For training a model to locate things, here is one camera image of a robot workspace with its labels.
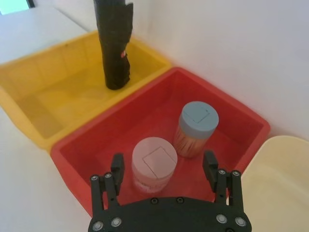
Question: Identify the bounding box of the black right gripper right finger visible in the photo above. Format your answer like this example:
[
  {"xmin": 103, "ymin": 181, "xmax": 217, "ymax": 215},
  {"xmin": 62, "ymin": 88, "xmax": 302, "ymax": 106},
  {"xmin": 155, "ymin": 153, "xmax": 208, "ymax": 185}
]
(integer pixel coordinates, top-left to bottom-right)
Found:
[{"xmin": 203, "ymin": 150, "xmax": 243, "ymax": 214}]

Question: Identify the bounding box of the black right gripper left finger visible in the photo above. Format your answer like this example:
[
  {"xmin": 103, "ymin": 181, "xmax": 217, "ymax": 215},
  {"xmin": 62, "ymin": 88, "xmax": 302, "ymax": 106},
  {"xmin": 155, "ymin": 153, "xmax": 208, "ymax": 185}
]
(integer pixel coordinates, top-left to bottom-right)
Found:
[{"xmin": 90, "ymin": 153, "xmax": 126, "ymax": 218}]

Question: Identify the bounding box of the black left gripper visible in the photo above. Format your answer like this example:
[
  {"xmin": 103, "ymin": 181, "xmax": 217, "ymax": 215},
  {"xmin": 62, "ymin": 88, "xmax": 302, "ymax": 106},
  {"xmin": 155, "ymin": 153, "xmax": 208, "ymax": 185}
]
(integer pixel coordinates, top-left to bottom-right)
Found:
[{"xmin": 93, "ymin": 0, "xmax": 134, "ymax": 91}]

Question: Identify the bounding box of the clear jar with pink lid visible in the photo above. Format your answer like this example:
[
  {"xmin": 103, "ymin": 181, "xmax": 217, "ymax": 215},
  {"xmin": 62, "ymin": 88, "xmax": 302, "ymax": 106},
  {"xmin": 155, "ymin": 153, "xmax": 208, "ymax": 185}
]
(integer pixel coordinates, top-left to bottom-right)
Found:
[{"xmin": 131, "ymin": 137, "xmax": 179, "ymax": 197}]

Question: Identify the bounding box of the red plastic bin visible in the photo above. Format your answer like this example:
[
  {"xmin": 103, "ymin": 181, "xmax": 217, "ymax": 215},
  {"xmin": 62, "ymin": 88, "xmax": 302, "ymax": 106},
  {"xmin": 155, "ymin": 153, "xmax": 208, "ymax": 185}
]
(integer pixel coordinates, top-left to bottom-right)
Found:
[{"xmin": 50, "ymin": 67, "xmax": 271, "ymax": 218}]

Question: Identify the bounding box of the toothpick jar with blue lid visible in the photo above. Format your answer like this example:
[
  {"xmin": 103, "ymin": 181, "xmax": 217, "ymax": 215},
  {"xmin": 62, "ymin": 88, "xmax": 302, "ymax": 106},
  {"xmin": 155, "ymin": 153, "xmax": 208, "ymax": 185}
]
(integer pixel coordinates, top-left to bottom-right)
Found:
[{"xmin": 174, "ymin": 101, "xmax": 220, "ymax": 159}]

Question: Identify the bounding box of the yellow plastic bin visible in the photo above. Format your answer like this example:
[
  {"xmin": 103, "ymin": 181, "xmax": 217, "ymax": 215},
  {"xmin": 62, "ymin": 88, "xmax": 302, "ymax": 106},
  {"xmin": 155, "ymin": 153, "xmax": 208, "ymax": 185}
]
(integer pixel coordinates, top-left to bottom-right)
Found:
[{"xmin": 0, "ymin": 30, "xmax": 173, "ymax": 149}]

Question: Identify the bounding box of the cream plastic bin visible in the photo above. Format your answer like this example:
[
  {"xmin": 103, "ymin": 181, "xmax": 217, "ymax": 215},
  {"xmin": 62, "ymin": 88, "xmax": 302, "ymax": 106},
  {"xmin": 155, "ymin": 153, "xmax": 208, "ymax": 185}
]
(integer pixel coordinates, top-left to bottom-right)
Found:
[{"xmin": 239, "ymin": 135, "xmax": 309, "ymax": 232}]

